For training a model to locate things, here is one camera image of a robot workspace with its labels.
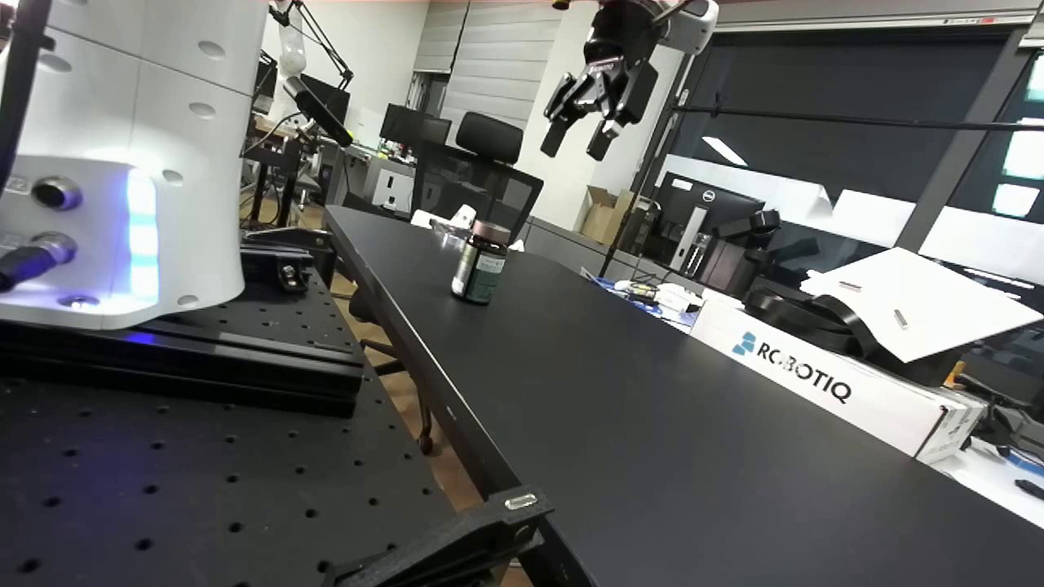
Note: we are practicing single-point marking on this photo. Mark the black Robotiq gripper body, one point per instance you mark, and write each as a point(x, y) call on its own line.
point(620, 42)

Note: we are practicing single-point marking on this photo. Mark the brown cardboard box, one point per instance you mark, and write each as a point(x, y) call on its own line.
point(603, 215)

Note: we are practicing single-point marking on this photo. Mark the white Robotiq cardboard box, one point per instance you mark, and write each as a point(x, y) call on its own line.
point(836, 379)

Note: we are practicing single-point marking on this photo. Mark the black table clamp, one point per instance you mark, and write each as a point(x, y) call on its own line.
point(469, 542)

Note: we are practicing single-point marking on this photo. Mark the white cardboard sheet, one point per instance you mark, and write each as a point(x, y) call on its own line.
point(926, 298)

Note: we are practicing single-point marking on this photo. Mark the black computer monitor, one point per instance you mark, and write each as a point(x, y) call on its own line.
point(413, 129)

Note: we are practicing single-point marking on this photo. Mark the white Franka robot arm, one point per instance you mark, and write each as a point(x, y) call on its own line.
point(141, 130)

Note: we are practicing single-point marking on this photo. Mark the grey window blind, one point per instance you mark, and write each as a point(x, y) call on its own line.
point(500, 61)

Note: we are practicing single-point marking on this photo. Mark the black diagonal frame pole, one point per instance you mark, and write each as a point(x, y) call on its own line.
point(963, 135)

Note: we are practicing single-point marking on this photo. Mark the small black device box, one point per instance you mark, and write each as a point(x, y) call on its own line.
point(279, 266)

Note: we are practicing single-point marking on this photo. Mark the black bag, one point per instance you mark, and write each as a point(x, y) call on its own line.
point(811, 315)

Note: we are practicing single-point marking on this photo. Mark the black office chair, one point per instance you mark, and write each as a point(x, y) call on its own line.
point(493, 175)

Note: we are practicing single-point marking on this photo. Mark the black perforated breadboard plate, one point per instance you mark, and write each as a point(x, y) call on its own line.
point(185, 490)

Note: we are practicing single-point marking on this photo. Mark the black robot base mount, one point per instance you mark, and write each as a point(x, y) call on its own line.
point(216, 363)

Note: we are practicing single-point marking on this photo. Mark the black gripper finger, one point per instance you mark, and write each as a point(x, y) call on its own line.
point(613, 129)
point(562, 109)

